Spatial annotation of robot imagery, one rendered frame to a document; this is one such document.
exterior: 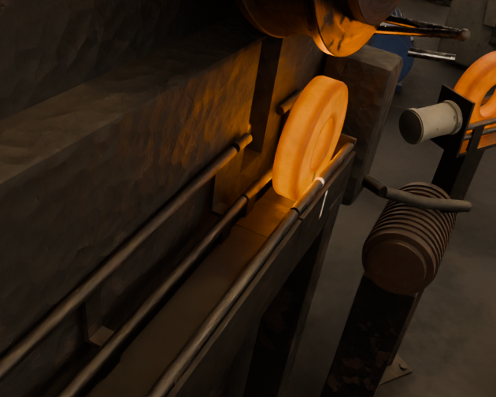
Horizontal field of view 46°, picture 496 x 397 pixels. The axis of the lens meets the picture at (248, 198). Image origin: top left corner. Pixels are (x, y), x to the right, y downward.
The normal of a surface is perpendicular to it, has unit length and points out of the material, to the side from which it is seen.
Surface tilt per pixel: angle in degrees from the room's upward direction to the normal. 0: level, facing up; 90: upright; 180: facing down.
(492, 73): 90
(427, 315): 0
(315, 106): 34
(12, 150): 0
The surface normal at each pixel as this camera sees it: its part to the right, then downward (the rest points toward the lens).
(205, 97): 0.88, 0.36
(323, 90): 0.04, -0.68
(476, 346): 0.15, -0.81
